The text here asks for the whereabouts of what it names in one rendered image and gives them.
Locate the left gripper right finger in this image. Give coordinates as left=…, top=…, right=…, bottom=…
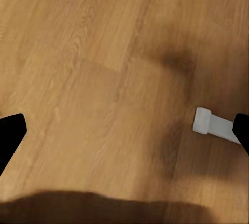
left=232, top=113, right=249, bottom=155

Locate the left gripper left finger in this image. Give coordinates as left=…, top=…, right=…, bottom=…
left=0, top=113, right=27, bottom=175

